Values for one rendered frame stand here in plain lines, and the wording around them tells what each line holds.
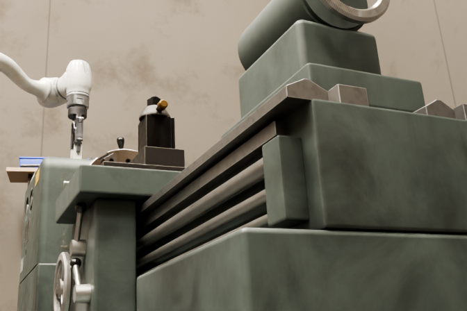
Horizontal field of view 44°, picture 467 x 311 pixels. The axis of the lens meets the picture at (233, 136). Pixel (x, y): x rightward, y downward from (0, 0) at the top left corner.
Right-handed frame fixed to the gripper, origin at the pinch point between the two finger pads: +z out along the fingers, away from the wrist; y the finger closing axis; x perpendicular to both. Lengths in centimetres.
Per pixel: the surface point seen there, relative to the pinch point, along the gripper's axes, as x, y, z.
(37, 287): -14, 17, 51
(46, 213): -11.9, 16.3, 26.6
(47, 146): 26, -294, -106
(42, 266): -12.7, 16.9, 44.8
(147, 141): 1, 91, 25
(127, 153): 12.0, 31.8, 8.0
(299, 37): 5, 156, 31
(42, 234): -13.1, 15.8, 34.0
